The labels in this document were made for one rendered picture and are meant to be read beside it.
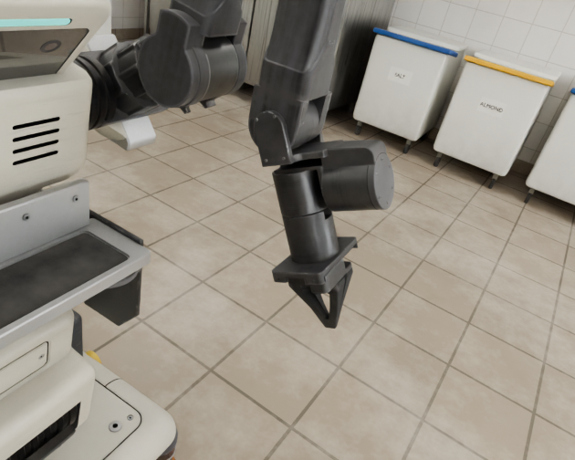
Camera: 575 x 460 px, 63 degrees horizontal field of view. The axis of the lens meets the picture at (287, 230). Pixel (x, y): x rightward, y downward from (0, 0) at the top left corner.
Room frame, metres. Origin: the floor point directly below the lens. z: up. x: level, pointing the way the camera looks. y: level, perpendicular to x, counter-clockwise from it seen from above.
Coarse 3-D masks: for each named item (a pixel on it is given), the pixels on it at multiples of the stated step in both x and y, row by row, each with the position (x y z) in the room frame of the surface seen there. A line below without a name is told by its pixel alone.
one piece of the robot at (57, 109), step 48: (0, 96) 0.39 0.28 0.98; (48, 96) 0.44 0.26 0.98; (96, 96) 0.51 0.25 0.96; (0, 144) 0.39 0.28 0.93; (48, 144) 0.44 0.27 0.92; (0, 192) 0.39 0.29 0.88; (48, 336) 0.43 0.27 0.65; (0, 384) 0.37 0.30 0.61; (48, 384) 0.41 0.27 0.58; (0, 432) 0.33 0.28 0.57
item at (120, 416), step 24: (96, 360) 0.72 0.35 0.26; (96, 384) 0.65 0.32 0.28; (120, 384) 0.66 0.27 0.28; (96, 408) 0.59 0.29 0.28; (120, 408) 0.61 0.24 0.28; (144, 408) 0.62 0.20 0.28; (96, 432) 0.54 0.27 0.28; (120, 432) 0.56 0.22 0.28; (144, 432) 0.57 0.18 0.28; (168, 432) 0.59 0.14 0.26; (48, 456) 0.48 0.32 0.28; (72, 456) 0.49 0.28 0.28; (96, 456) 0.50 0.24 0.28; (120, 456) 0.51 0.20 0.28; (144, 456) 0.53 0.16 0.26; (168, 456) 0.59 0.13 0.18
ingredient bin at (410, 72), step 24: (384, 48) 3.47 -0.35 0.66; (408, 48) 3.41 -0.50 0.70; (432, 48) 3.32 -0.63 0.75; (456, 48) 3.56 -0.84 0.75; (384, 72) 3.45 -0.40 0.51; (408, 72) 3.38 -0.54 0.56; (432, 72) 3.33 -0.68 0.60; (360, 96) 3.50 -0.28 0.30; (384, 96) 3.43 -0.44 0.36; (408, 96) 3.37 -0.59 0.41; (432, 96) 3.32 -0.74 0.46; (360, 120) 3.50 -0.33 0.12; (384, 120) 3.41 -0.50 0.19; (408, 120) 3.34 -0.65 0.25; (432, 120) 3.60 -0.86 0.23; (408, 144) 3.37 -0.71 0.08
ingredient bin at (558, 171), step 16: (560, 128) 2.95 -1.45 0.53; (560, 144) 2.93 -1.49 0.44; (544, 160) 2.95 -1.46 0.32; (560, 160) 2.91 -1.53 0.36; (528, 176) 2.98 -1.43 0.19; (544, 176) 2.93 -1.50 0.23; (560, 176) 2.89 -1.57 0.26; (528, 192) 2.99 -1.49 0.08; (544, 192) 2.91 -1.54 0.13; (560, 192) 2.87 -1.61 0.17
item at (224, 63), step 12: (204, 48) 0.51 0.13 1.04; (216, 48) 0.53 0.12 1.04; (228, 48) 0.55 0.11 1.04; (216, 60) 0.52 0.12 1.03; (228, 60) 0.54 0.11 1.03; (216, 72) 0.52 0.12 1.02; (228, 72) 0.54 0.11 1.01; (216, 84) 0.52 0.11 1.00; (228, 84) 0.54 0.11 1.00; (204, 96) 0.51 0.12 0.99; (216, 96) 0.54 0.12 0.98; (180, 108) 0.52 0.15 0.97; (204, 108) 0.55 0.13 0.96
